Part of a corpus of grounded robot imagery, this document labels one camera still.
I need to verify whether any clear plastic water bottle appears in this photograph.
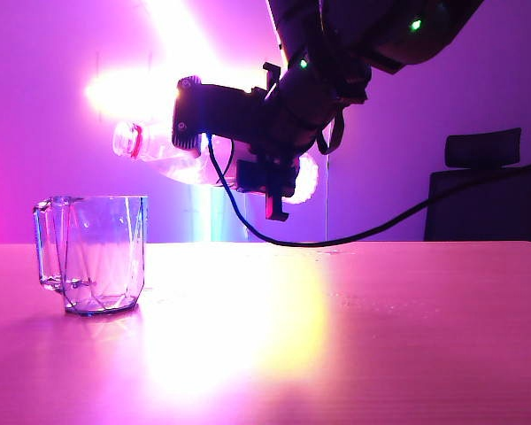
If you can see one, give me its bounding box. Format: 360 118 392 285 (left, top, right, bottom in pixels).
112 120 319 206

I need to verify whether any clear faceted glass mug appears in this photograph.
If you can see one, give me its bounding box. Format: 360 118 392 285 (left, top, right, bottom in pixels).
32 195 150 318

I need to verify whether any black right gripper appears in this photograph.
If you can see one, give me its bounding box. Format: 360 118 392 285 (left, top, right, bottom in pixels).
202 61 338 221

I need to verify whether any glowing horizontal light bar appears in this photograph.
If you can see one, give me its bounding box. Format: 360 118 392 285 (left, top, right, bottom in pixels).
83 66 269 121

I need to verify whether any black camera cable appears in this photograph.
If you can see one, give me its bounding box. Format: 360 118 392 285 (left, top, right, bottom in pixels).
205 132 531 248

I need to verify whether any glowing vertical light strip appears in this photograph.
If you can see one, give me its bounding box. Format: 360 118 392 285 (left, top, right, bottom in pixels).
189 184 250 243

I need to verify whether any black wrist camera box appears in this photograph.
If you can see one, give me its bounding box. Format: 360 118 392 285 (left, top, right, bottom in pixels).
171 75 207 158

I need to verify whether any black office chair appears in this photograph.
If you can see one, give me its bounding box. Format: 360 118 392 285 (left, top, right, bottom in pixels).
423 127 531 243

